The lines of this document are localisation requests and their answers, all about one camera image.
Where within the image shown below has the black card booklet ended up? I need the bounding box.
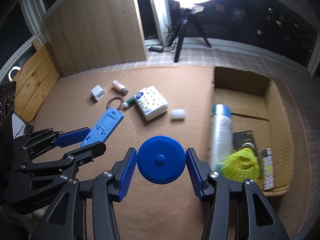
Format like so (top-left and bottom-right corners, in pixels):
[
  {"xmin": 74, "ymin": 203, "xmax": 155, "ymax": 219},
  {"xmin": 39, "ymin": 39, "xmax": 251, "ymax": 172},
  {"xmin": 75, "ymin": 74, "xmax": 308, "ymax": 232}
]
[{"xmin": 233, "ymin": 130, "xmax": 257, "ymax": 153}]

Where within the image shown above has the blue plastic phone stand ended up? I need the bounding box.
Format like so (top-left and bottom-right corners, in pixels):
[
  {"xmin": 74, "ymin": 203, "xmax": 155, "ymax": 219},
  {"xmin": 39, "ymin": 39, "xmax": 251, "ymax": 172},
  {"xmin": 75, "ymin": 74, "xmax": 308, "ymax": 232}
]
[{"xmin": 80, "ymin": 107, "xmax": 124, "ymax": 147}]

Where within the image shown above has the yellow plastic shuttlecock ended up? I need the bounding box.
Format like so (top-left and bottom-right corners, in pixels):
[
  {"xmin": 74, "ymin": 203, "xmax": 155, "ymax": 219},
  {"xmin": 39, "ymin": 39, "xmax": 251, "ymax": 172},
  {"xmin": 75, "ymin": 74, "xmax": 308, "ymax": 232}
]
[{"xmin": 221, "ymin": 148, "xmax": 261, "ymax": 182}]

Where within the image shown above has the patterned tissue pack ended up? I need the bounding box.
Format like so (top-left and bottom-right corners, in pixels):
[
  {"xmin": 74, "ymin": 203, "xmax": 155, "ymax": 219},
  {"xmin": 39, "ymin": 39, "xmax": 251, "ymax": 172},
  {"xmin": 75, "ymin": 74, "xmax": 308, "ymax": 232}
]
[{"xmin": 134, "ymin": 86, "xmax": 169, "ymax": 121}]

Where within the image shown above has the black tripod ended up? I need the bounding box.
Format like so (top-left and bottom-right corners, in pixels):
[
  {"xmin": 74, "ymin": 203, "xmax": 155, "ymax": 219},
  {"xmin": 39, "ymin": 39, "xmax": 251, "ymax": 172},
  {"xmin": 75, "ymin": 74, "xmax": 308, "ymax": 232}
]
[{"xmin": 164, "ymin": 3, "xmax": 212, "ymax": 63}]

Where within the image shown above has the red hair tie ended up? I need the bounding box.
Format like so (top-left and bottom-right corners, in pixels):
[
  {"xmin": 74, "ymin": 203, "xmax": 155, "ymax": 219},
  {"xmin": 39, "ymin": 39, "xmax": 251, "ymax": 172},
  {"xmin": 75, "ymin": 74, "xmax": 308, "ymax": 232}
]
[{"xmin": 107, "ymin": 96, "xmax": 124, "ymax": 111}]

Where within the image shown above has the blue round tape measure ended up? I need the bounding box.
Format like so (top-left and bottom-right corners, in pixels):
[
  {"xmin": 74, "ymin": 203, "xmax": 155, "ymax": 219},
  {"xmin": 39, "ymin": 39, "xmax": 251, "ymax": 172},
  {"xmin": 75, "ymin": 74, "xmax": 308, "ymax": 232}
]
[{"xmin": 137, "ymin": 135, "xmax": 186, "ymax": 184}]

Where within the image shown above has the white blue Aqua bottle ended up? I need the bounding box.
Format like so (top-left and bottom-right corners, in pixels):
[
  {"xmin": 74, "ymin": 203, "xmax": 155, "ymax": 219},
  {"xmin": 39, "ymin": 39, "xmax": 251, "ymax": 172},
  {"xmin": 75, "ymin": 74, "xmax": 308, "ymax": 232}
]
[{"xmin": 209, "ymin": 104, "xmax": 233, "ymax": 173}]

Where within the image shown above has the white USB charger cube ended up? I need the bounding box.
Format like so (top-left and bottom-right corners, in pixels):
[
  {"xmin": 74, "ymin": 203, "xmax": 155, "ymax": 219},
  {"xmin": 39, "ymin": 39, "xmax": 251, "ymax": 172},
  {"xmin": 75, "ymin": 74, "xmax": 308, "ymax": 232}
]
[{"xmin": 91, "ymin": 85, "xmax": 105, "ymax": 102}]

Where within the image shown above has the pink lip balm tube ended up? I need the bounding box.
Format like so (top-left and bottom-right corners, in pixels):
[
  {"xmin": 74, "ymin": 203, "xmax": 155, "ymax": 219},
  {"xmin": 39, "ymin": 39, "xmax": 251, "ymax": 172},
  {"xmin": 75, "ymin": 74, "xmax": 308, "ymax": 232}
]
[{"xmin": 112, "ymin": 80, "xmax": 128, "ymax": 96}]

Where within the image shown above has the pine plank headboard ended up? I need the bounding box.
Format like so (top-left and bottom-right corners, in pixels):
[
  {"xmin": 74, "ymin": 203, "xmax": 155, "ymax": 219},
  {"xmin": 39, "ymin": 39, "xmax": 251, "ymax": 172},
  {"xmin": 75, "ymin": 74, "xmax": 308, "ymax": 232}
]
[{"xmin": 13, "ymin": 43, "xmax": 61, "ymax": 122}]

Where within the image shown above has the green white glue stick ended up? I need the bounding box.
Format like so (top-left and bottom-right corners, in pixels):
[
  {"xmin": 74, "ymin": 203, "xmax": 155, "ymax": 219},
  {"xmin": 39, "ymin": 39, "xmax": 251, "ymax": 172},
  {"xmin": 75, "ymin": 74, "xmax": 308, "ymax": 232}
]
[{"xmin": 123, "ymin": 95, "xmax": 136, "ymax": 109}]

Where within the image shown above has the light wood board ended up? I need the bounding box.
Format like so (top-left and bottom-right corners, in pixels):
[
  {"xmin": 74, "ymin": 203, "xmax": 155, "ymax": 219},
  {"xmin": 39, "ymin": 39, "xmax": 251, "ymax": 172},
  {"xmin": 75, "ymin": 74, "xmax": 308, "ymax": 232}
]
[{"xmin": 43, "ymin": 0, "xmax": 147, "ymax": 76}]

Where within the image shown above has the white eraser block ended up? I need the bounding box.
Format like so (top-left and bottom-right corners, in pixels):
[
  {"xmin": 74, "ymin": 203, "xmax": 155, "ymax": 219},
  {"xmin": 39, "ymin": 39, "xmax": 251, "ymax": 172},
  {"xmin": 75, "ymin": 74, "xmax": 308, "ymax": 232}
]
[{"xmin": 171, "ymin": 109, "xmax": 185, "ymax": 121}]

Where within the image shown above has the cardboard box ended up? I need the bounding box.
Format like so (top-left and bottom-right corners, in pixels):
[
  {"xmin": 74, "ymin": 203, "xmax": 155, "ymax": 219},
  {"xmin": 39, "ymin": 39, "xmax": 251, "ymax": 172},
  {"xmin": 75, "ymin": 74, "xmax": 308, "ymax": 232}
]
[{"xmin": 213, "ymin": 67, "xmax": 294, "ymax": 197}]

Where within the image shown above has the black inline cable switch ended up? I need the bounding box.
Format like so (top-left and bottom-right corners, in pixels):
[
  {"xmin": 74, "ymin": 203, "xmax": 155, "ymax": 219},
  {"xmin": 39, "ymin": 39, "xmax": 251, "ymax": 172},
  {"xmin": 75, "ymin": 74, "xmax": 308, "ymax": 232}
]
[{"xmin": 148, "ymin": 47, "xmax": 164, "ymax": 53}]

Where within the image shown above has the patterned white lighter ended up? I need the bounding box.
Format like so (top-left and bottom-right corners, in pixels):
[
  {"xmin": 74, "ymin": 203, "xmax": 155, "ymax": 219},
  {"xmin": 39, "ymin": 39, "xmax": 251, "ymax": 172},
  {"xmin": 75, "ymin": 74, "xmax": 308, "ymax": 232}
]
[{"xmin": 261, "ymin": 148, "xmax": 274, "ymax": 191}]

